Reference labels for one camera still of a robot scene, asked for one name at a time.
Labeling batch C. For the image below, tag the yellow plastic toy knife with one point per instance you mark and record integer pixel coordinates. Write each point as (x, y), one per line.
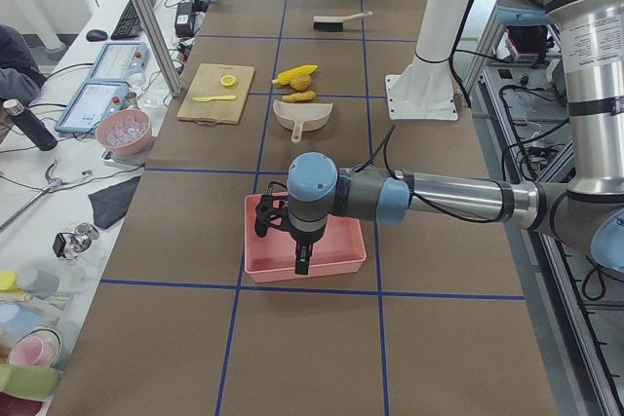
(212, 98)

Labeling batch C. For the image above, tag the black power adapter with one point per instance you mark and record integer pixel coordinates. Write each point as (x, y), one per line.
(184, 20)

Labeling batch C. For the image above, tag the pink bowl with clear pieces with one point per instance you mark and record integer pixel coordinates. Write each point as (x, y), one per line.
(125, 132)

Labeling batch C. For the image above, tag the black water bottle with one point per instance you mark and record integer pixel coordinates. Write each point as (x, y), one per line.
(30, 125)

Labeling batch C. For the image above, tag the dark grey cloth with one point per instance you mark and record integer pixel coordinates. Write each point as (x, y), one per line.
(111, 204)

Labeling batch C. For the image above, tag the beige plastic dustpan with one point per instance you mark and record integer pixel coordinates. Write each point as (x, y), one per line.
(299, 117)

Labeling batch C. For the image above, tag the lower teach pendant tablet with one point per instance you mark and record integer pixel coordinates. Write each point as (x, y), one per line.
(93, 102)

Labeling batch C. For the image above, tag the upper teach pendant tablet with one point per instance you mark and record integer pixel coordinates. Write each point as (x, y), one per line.
(118, 61)

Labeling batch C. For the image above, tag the black computer mouse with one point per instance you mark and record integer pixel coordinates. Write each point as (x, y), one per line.
(96, 35)

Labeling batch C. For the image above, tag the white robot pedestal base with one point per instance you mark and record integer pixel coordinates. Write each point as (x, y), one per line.
(424, 91)

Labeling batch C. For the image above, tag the beige hand brush black bristles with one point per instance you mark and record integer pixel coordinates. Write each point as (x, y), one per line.
(336, 23)

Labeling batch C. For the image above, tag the yellow toy lemon slice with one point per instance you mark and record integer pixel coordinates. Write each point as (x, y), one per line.
(228, 81)

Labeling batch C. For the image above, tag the tan toy ginger root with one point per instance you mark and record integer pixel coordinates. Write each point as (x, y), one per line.
(306, 96)

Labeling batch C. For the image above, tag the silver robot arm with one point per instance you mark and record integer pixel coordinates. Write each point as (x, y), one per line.
(585, 213)

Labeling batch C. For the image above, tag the yellow toy corn cob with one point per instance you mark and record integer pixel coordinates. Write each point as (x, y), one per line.
(284, 77)

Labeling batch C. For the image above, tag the black keyboard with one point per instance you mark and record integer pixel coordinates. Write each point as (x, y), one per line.
(128, 25)

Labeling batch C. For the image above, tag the pink plastic bin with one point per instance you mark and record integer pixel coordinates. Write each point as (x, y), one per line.
(270, 259)

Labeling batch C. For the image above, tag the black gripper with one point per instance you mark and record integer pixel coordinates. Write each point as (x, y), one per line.
(304, 238)

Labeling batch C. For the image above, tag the brown toy potato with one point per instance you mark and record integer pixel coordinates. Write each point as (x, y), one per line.
(300, 82)

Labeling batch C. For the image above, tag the bamboo cutting board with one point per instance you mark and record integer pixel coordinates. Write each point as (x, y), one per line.
(205, 83)

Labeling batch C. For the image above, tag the aluminium frame post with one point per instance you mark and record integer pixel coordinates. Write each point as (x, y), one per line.
(158, 45)

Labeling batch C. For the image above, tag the teach pendant tablet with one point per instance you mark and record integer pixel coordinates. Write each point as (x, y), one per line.
(93, 102)
(118, 61)

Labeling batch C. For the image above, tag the stacked coloured cups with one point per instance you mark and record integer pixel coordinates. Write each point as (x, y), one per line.
(25, 340)

